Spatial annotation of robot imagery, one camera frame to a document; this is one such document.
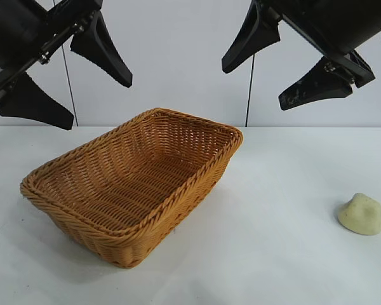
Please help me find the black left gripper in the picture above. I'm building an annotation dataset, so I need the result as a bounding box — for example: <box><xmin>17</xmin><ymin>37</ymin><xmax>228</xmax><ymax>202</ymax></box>
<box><xmin>0</xmin><ymin>0</ymin><xmax>133</xmax><ymax>130</ymax></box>

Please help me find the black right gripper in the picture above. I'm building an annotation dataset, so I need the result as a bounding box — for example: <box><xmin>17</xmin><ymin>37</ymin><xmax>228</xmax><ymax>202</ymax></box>
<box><xmin>221</xmin><ymin>0</ymin><xmax>381</xmax><ymax>111</ymax></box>

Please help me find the tan woven wicker basket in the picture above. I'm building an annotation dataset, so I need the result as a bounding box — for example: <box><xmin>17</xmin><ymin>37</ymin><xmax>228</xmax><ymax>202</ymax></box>
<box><xmin>20</xmin><ymin>107</ymin><xmax>244</xmax><ymax>269</ymax></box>

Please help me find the pale yellow egg yolk pastry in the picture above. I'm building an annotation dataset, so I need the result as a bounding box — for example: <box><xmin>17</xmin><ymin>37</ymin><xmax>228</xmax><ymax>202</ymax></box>
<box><xmin>337</xmin><ymin>193</ymin><xmax>381</xmax><ymax>237</ymax></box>

